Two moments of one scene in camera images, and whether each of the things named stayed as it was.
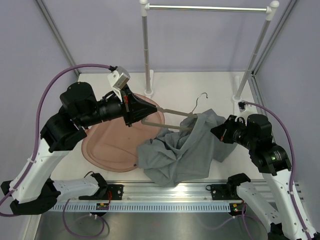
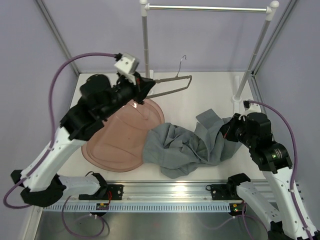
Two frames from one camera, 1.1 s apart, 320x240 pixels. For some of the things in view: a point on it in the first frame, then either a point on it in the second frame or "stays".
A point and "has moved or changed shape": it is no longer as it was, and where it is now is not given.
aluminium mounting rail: [160, 192] stays
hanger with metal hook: [191, 114] → [176, 77]
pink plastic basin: [112, 145] stays
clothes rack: [270, 10] stays
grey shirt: [179, 158] has moved or changed shape
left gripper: [134, 108] → [142, 86]
